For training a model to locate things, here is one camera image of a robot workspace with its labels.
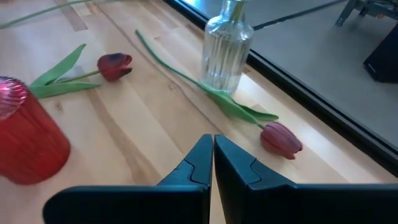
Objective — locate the clear ribbed glass vase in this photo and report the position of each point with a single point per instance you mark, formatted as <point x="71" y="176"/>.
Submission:
<point x="225" y="56"/>

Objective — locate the black aluminium table frame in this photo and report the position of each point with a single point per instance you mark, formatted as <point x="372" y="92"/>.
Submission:
<point x="311" y="101"/>

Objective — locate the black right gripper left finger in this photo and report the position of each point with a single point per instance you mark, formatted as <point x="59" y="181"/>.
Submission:
<point x="140" y="205"/>

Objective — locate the pink-red artificial tulip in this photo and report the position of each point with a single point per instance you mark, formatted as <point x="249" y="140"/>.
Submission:
<point x="280" y="140"/>

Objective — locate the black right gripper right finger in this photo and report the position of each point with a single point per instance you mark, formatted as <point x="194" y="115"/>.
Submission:
<point x="280" y="205"/>

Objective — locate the red ribbed glass vase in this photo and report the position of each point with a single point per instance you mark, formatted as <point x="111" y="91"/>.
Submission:
<point x="31" y="140"/>

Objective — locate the black floor box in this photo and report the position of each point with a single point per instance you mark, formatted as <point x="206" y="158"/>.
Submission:
<point x="384" y="59"/>

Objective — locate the dark purple-red artificial tulip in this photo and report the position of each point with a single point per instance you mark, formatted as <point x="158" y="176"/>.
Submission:
<point x="113" y="66"/>

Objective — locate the white artificial tulip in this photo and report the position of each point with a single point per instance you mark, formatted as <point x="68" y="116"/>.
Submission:
<point x="18" y="20"/>

